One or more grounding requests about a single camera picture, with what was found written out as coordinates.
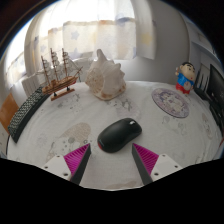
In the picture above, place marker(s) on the cartoon boy figurine clock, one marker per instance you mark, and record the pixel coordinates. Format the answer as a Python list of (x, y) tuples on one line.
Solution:
[(184, 80)]

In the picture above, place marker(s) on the white wall shelf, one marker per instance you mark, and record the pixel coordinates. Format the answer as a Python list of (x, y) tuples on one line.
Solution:
[(203, 40)]

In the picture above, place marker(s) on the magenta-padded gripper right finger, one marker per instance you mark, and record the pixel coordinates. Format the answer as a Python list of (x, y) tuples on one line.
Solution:
[(149, 159)]

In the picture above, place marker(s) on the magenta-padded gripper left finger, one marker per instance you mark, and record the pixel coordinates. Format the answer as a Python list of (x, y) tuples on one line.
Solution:
[(75, 159)]

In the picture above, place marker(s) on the black router with antennas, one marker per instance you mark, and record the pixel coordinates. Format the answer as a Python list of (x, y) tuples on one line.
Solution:
[(201, 87)]

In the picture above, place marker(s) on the white printed tablecloth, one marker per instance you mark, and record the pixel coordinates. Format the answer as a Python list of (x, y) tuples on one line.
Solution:
[(166, 140)]

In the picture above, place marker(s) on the white star-printed curtain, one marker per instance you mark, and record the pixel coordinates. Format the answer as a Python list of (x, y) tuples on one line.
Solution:
[(100, 33)]

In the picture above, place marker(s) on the round purple printed mouse pad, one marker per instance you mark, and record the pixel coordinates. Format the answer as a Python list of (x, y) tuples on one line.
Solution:
[(170, 102)]

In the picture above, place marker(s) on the black computer monitor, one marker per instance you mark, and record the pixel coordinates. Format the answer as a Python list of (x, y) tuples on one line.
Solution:
[(217, 85)]

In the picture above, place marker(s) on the black computer keyboard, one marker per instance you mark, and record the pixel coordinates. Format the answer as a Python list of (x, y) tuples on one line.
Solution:
[(25, 113)]

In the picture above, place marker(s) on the wooden model sailing ship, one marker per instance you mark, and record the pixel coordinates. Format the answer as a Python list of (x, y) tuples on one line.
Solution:
[(60, 83)]

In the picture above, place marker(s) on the large white conch shell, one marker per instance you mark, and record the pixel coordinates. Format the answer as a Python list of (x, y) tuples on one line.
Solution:
[(105, 78)]

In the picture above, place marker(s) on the black computer mouse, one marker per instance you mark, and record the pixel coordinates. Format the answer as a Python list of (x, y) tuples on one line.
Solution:
[(118, 134)]

